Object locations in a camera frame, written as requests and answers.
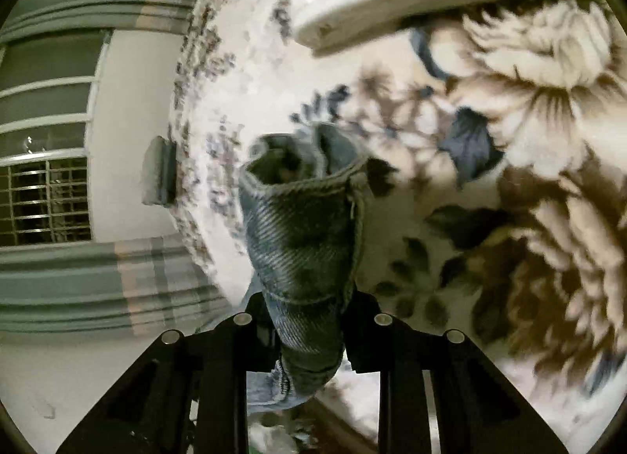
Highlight floral printed blanket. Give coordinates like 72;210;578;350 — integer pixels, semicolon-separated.
167;0;627;445

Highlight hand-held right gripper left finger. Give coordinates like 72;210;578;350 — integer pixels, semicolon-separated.
55;290;281;454

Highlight grey wall switch box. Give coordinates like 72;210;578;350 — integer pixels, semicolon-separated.
141;136;178;207

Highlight window with metal grille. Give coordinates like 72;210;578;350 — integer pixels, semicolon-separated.
0;33;111;246

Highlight blue denim pants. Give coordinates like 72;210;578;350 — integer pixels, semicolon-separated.
238;122;369;408

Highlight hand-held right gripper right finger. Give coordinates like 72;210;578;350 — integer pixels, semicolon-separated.
342;290;571;454

